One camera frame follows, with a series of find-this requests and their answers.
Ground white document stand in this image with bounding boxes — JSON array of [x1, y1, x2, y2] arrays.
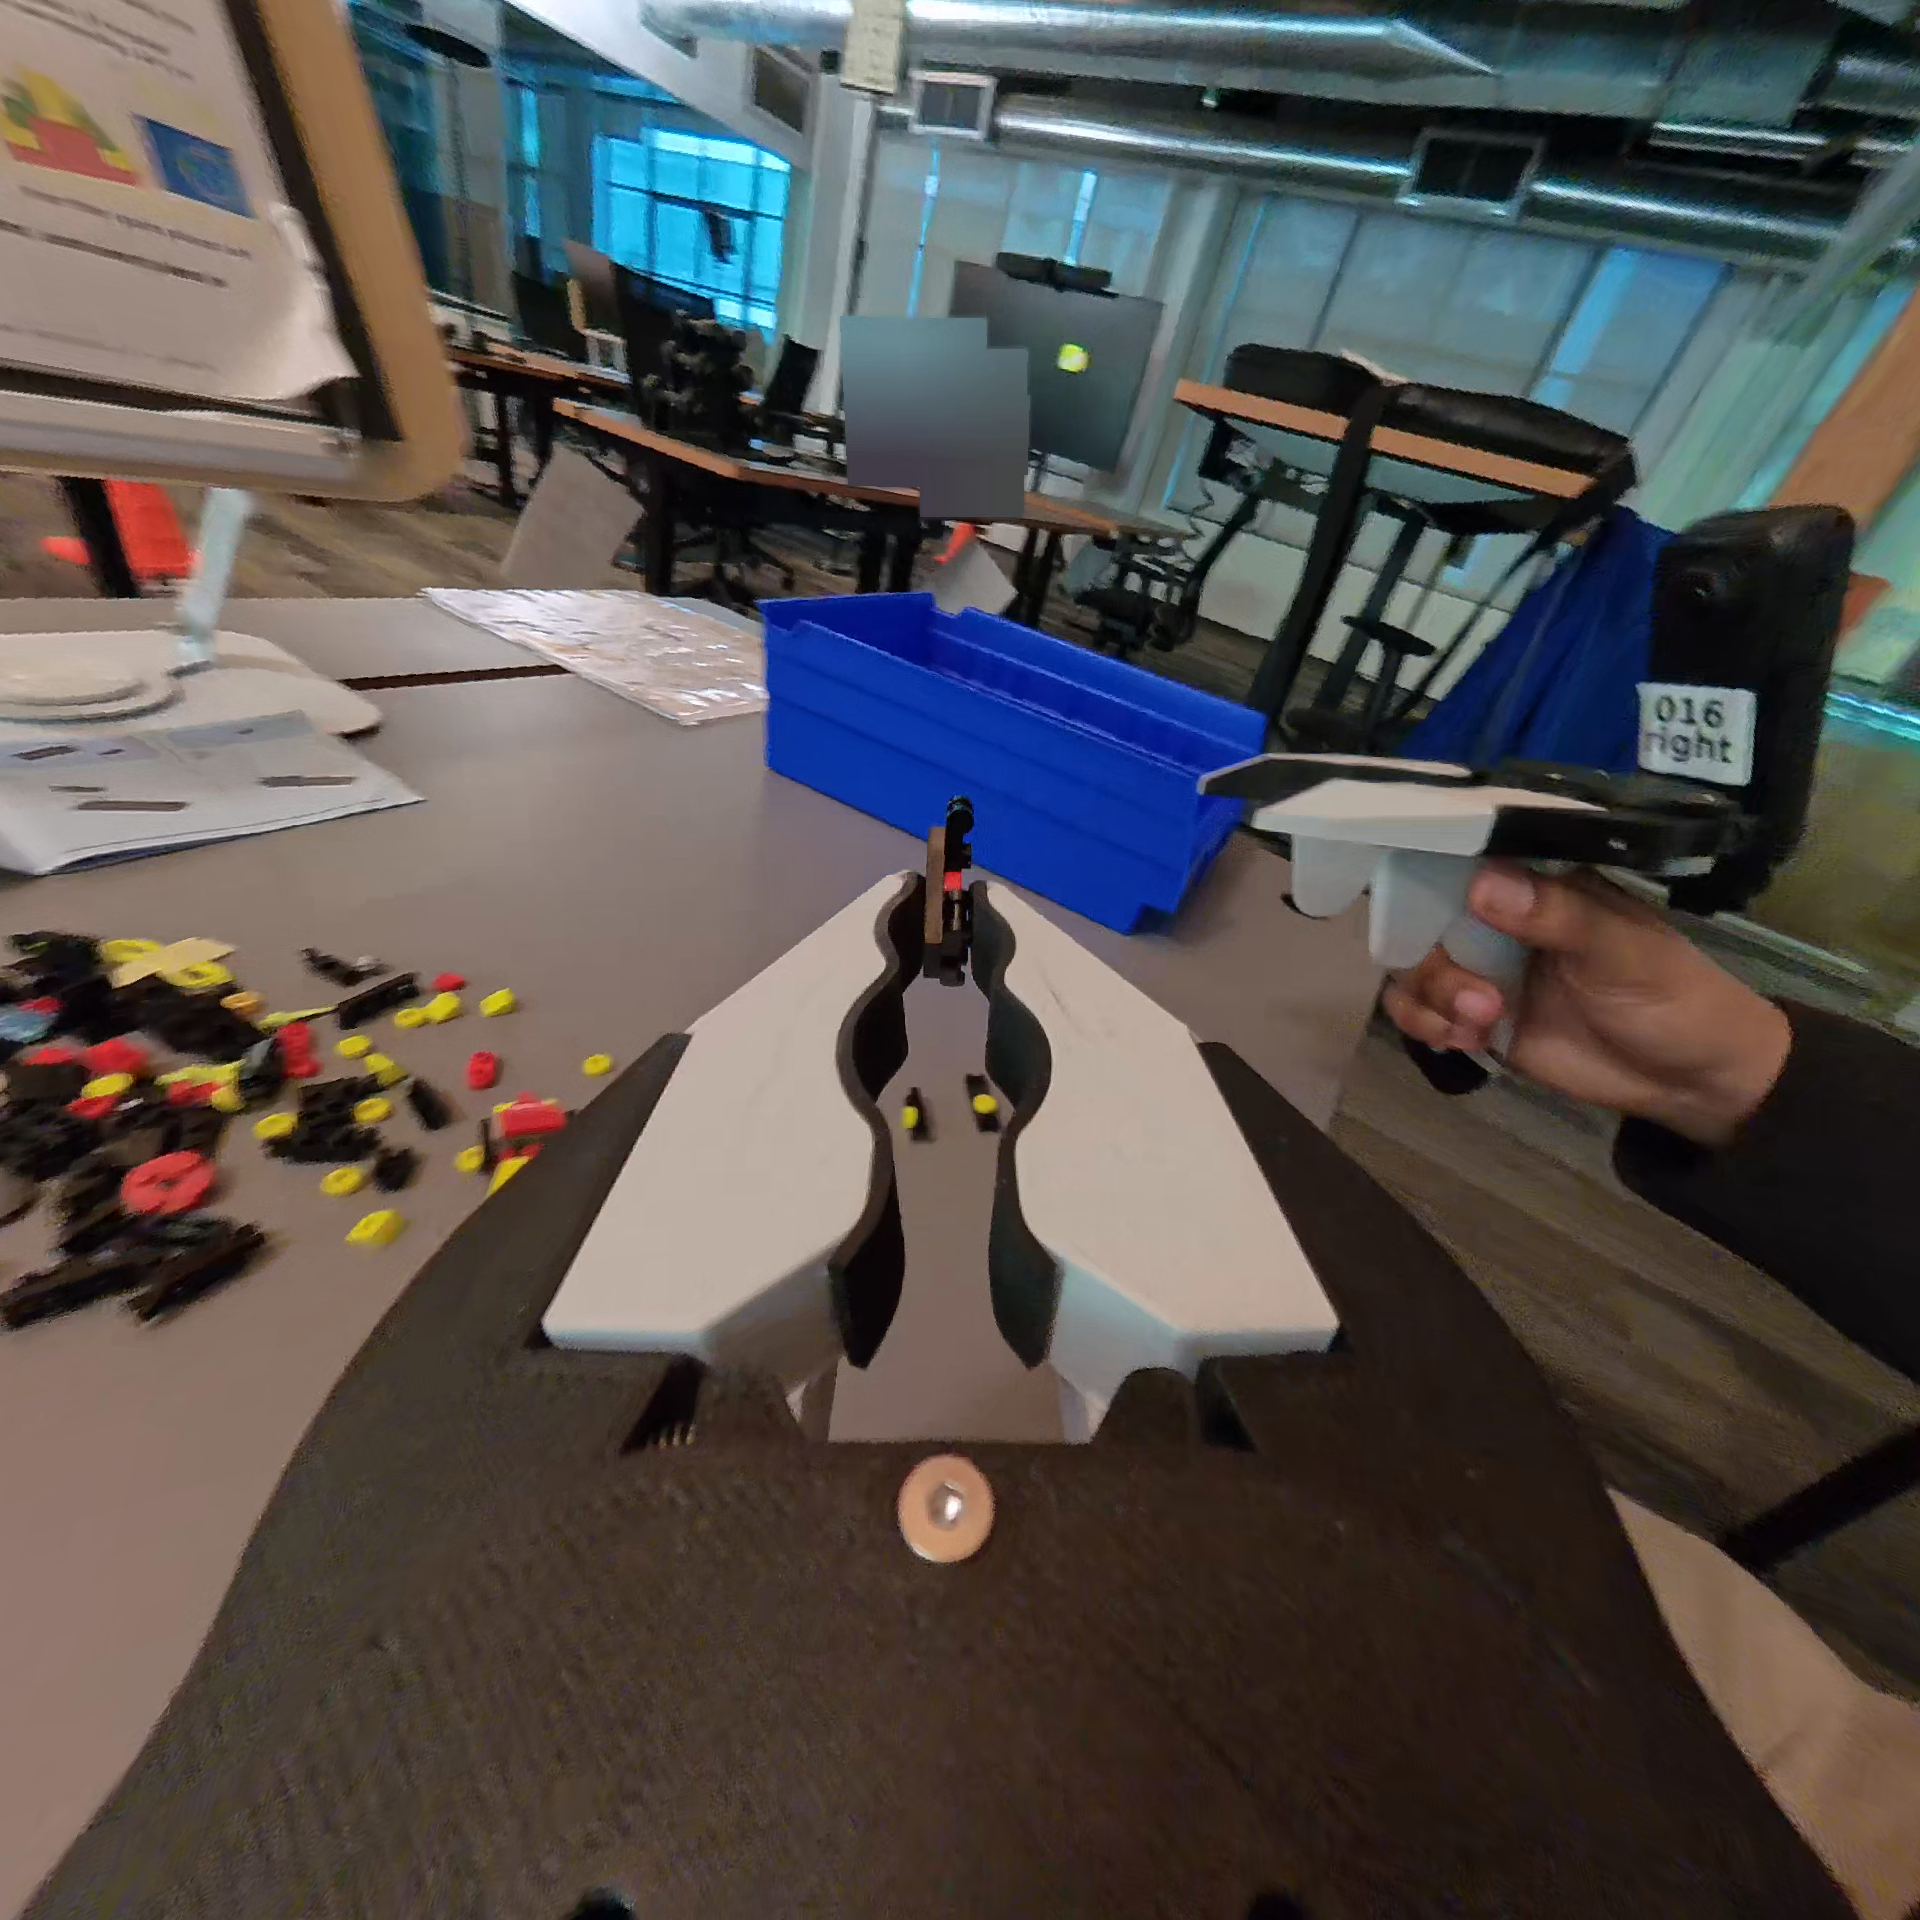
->
[[0, 386, 387, 740]]

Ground black desk equipment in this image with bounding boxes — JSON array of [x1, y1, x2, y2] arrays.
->
[[622, 269, 754, 446]]

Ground black jointed lego tail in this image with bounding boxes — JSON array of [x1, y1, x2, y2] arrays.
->
[[919, 793, 985, 988]]

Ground beige trousers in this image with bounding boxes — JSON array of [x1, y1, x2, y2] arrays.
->
[[1605, 1493, 1920, 1920]]

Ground orange traffic cone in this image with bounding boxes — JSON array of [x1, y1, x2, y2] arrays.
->
[[43, 479, 196, 582]]

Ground pile of lego pieces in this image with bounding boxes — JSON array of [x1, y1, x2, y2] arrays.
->
[[0, 929, 617, 1328]]

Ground wooden workbench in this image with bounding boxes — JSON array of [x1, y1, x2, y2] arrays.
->
[[552, 395, 1120, 602], [1175, 345, 1639, 724]]

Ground person's right forearm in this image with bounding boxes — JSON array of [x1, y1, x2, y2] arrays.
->
[[1613, 997, 1920, 1384]]

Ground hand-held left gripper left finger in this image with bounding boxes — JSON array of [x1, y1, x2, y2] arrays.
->
[[540, 868, 919, 1440]]

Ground blue cloth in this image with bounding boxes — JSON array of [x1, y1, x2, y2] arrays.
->
[[1400, 505, 1676, 770]]

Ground black office chair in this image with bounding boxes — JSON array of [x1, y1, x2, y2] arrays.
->
[[1070, 529, 1209, 656]]

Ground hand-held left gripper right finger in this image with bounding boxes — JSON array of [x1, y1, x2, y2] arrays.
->
[[976, 875, 1339, 1433]]

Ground silver ventilation duct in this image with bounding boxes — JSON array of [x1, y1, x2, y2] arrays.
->
[[645, 0, 1920, 265]]

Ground blue plastic bin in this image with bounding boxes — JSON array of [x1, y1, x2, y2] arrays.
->
[[761, 593, 1272, 935]]

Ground open instruction booklet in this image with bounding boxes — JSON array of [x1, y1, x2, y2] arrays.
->
[[0, 709, 426, 878]]

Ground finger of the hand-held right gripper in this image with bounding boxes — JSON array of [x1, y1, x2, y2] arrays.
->
[[1244, 782, 1504, 920], [1196, 753, 1483, 805]]

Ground black computer monitor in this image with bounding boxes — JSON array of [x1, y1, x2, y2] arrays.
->
[[948, 253, 1166, 476]]

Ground printed instruction sheet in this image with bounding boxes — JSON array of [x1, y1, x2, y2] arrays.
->
[[0, 0, 362, 404]]

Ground clear plastic bag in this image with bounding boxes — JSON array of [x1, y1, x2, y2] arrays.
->
[[421, 583, 772, 728]]

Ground black desk leg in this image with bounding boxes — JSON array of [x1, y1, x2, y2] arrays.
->
[[1715, 1417, 1920, 1574]]

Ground person's right hand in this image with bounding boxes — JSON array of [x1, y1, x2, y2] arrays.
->
[[1380, 866, 1795, 1152]]

